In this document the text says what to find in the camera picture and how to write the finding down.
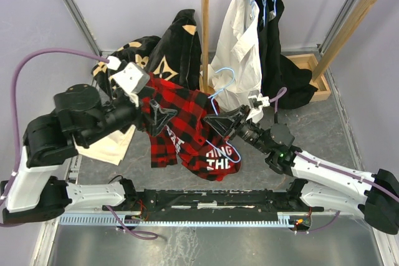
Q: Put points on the black beige patterned blanket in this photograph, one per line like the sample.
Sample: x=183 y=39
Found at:
x=174 y=57

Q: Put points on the white slotted cable duct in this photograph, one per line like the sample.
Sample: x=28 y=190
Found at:
x=184 y=219

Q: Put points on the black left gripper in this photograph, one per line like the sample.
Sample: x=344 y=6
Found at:
x=161 y=117

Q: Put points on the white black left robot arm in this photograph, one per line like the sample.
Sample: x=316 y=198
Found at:
x=78 y=119

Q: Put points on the red black plaid shirt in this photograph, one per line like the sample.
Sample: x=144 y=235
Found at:
x=187 y=136

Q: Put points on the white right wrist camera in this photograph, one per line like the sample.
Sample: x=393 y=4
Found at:
x=257 y=101

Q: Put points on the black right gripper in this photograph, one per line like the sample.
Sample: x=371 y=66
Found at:
x=230 y=123

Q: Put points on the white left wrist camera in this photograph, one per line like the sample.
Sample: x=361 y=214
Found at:
x=132 y=79

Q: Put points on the folded white cloth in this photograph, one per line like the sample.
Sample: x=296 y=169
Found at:
x=110 y=149

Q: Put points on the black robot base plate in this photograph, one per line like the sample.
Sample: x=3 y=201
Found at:
x=239 y=202

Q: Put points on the white hanging shirt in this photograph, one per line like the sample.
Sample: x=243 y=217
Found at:
x=235 y=69

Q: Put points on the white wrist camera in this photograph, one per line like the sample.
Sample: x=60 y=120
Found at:
x=257 y=101
x=132 y=79

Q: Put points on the black hanging garment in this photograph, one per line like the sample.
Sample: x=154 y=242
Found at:
x=277 y=70

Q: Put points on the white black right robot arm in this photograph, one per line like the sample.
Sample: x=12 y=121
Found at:
x=371 y=196

